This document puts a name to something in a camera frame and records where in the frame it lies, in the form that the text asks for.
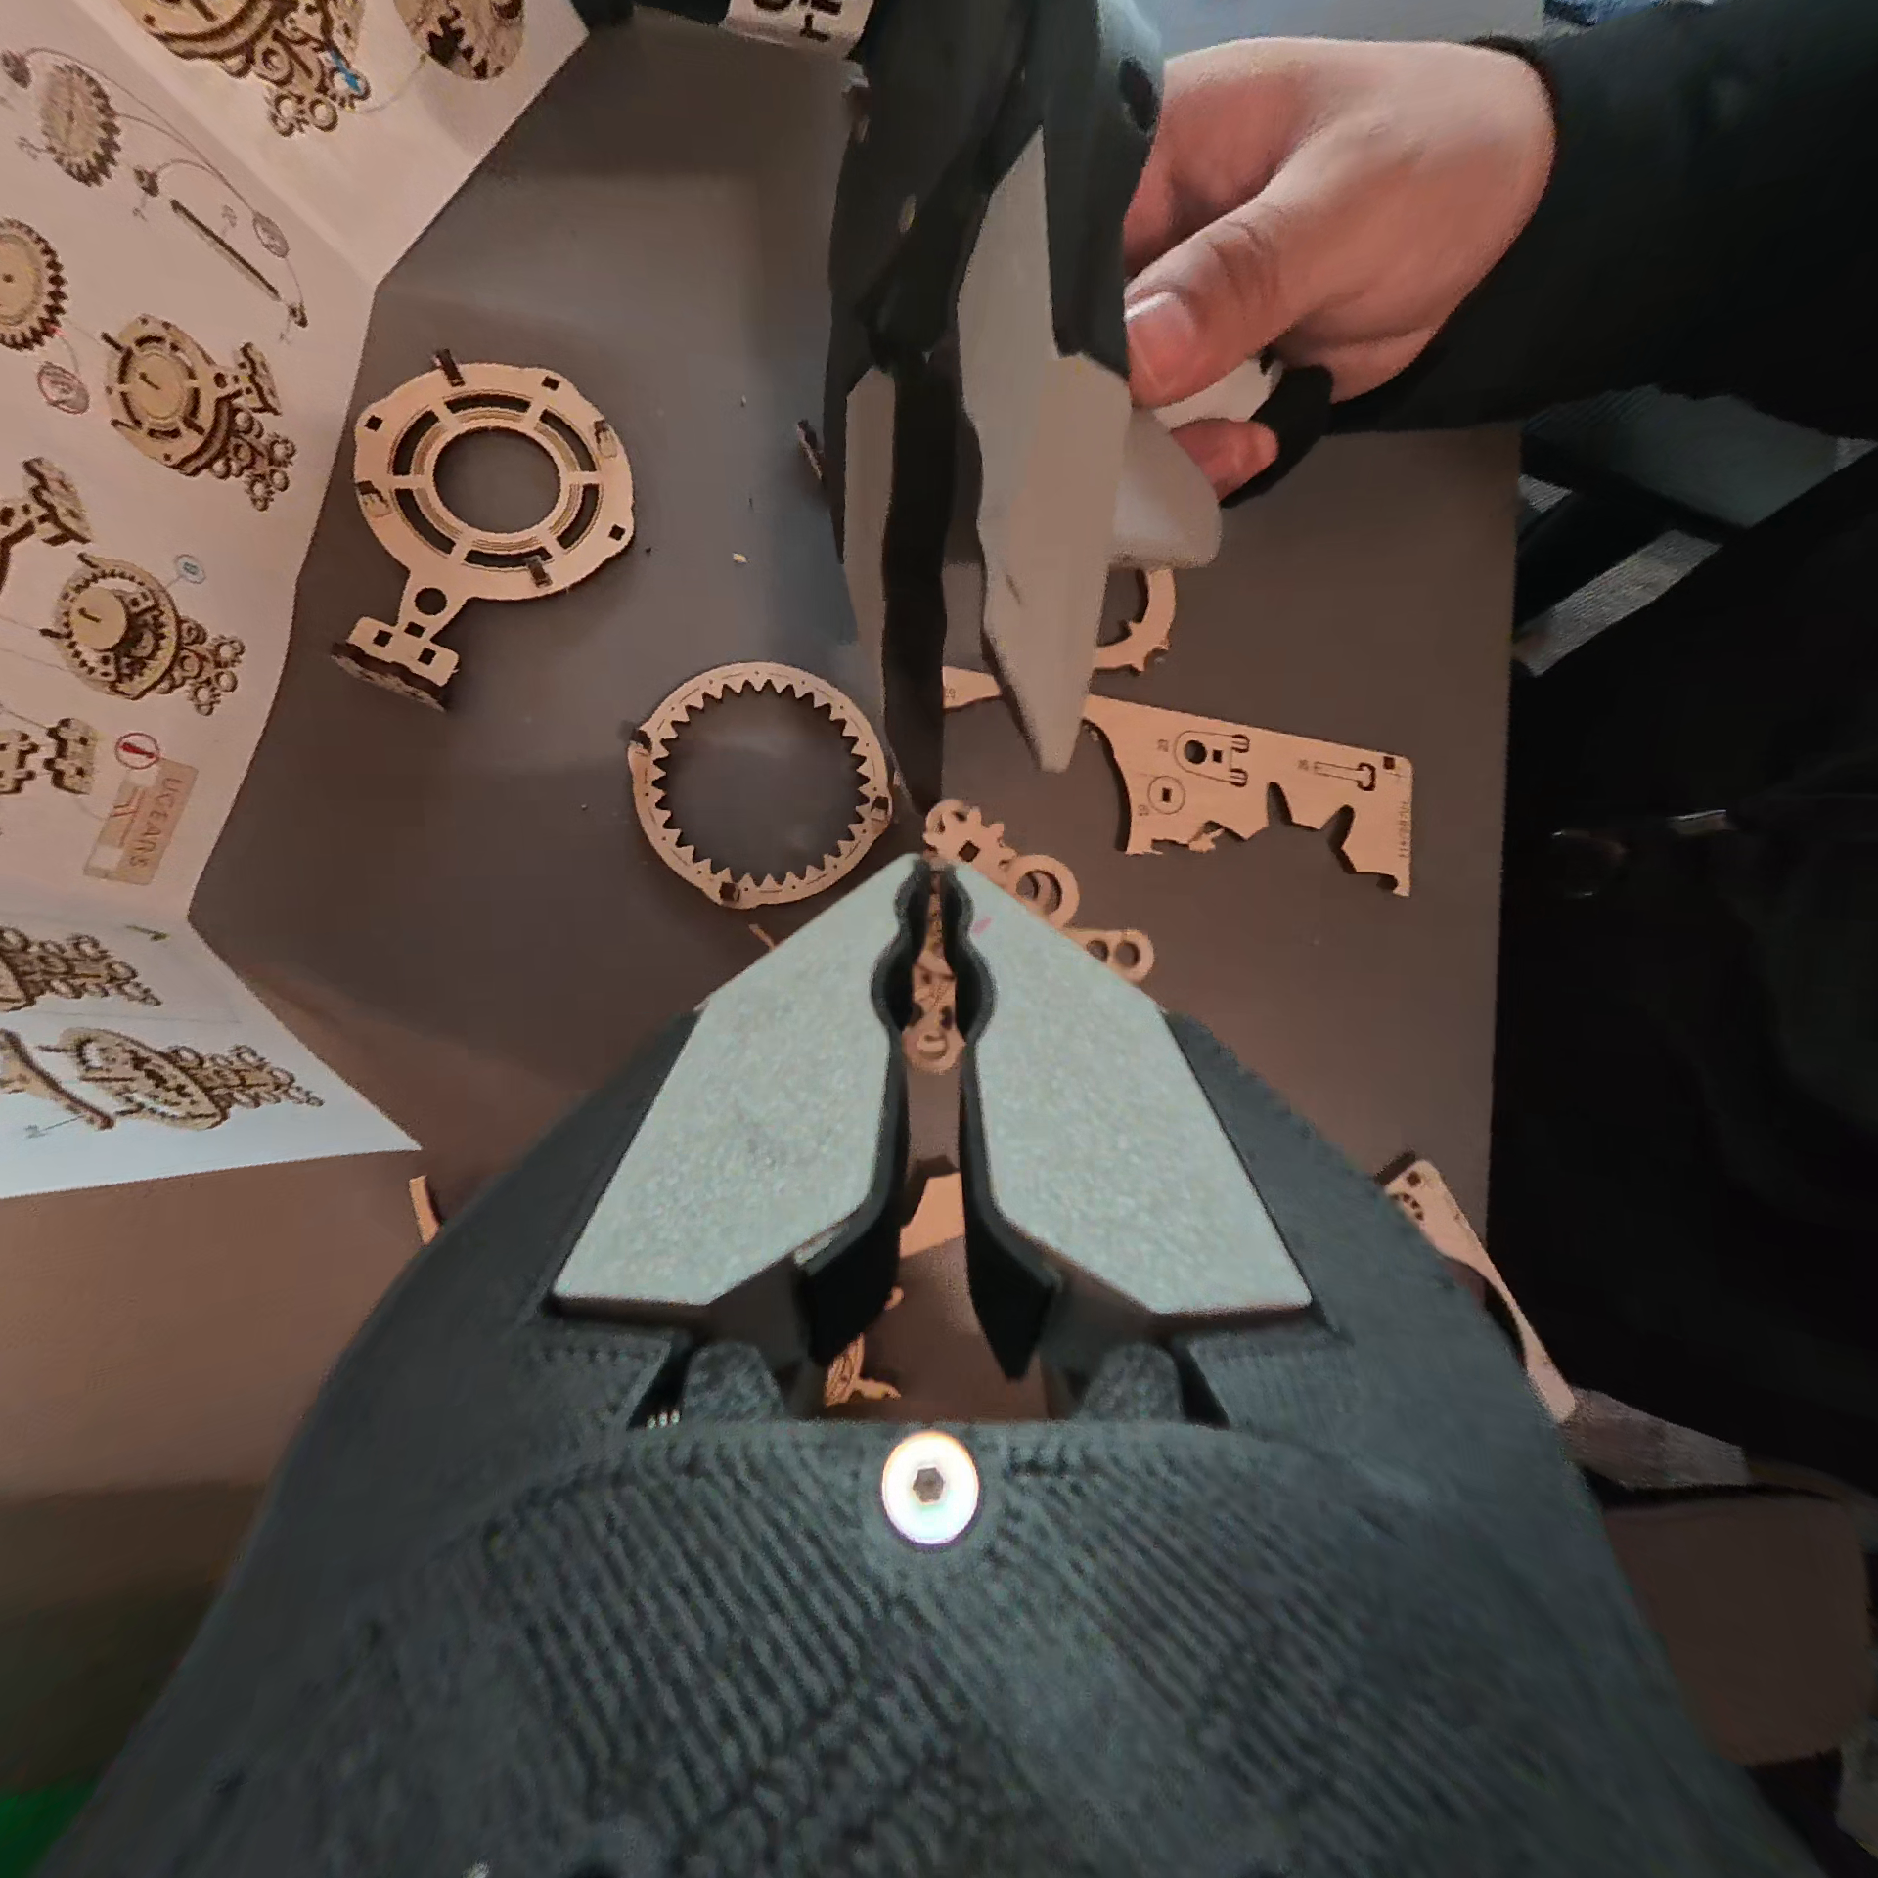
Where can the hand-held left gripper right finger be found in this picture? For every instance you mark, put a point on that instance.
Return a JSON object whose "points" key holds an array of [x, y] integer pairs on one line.
{"points": [[1116, 1158]]}

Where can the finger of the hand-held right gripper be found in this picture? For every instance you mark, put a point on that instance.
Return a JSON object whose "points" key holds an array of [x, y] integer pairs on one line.
{"points": [[868, 499], [1043, 512]]}

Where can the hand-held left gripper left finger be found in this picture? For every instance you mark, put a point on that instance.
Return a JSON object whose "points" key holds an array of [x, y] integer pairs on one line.
{"points": [[733, 1146]]}

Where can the wooden part with round loops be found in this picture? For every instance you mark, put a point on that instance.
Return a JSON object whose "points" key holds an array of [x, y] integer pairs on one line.
{"points": [[1043, 882]]}

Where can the person's right forearm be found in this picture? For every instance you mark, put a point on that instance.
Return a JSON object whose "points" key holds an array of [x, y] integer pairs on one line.
{"points": [[1718, 190]]}

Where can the person's right hand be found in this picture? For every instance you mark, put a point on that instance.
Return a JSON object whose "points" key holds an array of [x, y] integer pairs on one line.
{"points": [[1352, 206]]}

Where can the small wooden offcut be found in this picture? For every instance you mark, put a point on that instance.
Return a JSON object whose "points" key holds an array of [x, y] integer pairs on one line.
{"points": [[423, 1205], [811, 447]]}

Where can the small wooden gear part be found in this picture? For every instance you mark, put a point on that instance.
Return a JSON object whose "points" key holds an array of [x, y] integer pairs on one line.
{"points": [[1153, 615]]}

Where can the wooden part under gripper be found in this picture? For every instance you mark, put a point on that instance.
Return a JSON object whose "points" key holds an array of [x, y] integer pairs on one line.
{"points": [[932, 1217]]}

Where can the narrow wooden sheet strip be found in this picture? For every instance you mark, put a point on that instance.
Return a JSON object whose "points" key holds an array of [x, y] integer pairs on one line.
{"points": [[1444, 1217]]}

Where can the long wooden sheet fragment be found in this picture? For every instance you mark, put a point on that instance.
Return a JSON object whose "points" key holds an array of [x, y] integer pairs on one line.
{"points": [[1262, 793]]}

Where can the black chair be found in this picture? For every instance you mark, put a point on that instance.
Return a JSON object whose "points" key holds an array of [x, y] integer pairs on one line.
{"points": [[1687, 882]]}

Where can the printed instruction sheet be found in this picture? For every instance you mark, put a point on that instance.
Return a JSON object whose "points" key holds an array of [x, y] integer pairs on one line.
{"points": [[132, 586]]}

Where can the green object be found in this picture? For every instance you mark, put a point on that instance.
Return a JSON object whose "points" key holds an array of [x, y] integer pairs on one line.
{"points": [[36, 1828]]}

